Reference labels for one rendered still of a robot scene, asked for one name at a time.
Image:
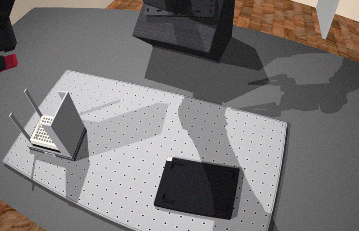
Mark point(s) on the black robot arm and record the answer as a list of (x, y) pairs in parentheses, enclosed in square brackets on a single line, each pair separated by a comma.
[(176, 8)]

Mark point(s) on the white well plate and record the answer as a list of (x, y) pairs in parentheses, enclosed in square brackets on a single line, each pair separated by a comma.
[(40, 137)]

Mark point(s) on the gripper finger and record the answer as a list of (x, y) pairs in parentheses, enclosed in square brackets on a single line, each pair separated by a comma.
[(11, 61)]

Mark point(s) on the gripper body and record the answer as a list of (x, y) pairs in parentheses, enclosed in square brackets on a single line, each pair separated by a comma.
[(7, 38)]

